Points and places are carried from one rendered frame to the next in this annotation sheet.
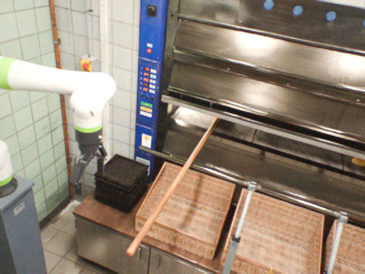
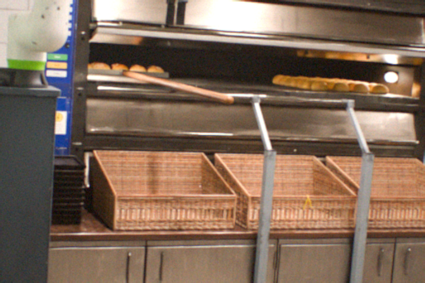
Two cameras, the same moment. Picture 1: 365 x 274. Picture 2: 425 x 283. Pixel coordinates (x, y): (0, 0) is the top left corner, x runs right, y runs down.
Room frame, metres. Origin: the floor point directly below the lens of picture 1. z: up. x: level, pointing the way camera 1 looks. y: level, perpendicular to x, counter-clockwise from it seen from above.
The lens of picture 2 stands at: (-1.47, 1.89, 1.37)
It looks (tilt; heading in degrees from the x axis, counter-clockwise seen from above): 7 degrees down; 324
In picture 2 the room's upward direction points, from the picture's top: 4 degrees clockwise
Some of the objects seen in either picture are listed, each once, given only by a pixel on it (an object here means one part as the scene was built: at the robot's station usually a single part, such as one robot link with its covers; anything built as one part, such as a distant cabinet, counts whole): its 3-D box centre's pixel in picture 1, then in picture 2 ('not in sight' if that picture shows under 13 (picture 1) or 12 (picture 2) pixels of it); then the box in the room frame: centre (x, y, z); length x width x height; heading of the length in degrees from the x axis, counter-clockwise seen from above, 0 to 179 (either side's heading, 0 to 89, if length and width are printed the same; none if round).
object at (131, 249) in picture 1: (198, 148); (166, 83); (1.63, -0.09, 1.19); 1.71 x 0.03 x 0.03; 163
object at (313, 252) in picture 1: (273, 239); (283, 189); (1.42, -0.65, 0.72); 0.56 x 0.49 x 0.28; 74
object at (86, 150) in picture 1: (88, 149); not in sight; (0.92, 0.34, 1.61); 0.08 x 0.07 x 0.09; 162
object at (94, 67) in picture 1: (89, 64); not in sight; (2.08, 0.74, 1.46); 0.10 x 0.07 x 0.10; 73
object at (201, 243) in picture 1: (186, 206); (161, 188); (1.60, -0.08, 0.72); 0.56 x 0.49 x 0.28; 75
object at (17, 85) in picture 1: (66, 82); not in sight; (1.05, 0.46, 1.80); 0.36 x 0.11 x 0.11; 88
